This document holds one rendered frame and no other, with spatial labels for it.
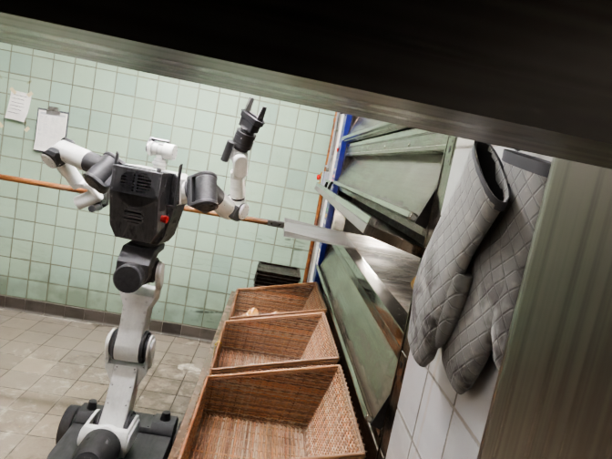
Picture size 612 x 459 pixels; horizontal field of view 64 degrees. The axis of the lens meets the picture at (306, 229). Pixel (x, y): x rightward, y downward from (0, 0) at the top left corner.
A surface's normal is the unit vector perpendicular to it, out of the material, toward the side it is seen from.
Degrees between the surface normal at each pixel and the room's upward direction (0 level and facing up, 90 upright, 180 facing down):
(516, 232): 94
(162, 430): 45
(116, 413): 54
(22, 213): 90
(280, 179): 90
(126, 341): 67
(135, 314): 81
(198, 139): 90
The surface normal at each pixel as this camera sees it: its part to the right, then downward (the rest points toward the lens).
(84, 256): 0.05, 0.14
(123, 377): 0.11, -0.25
